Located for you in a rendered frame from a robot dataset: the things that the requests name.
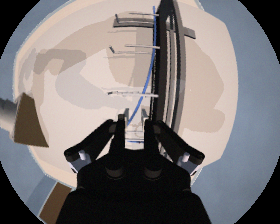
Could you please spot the black patch panel rack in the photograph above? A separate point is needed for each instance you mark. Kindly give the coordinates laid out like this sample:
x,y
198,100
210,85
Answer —
x,y
159,69

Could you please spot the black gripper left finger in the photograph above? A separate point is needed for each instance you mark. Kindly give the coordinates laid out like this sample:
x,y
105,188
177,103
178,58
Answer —
x,y
90,148

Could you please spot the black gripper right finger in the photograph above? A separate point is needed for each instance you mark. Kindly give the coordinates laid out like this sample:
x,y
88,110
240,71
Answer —
x,y
178,150

